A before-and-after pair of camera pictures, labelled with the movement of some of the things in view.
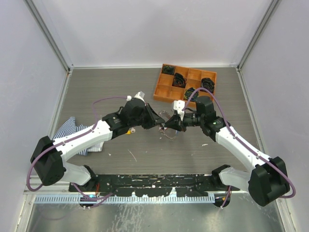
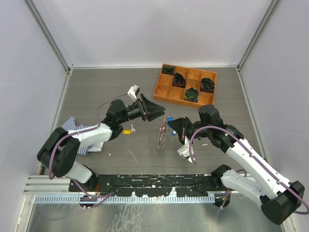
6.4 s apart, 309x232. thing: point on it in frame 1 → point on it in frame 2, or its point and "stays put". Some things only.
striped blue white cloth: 70,127 stays put
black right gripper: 175,123 → 181,126
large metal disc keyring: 161,129 → 162,137
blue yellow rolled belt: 189,92 stays put
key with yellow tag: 131,130 stays put
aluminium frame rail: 59,189 stays put
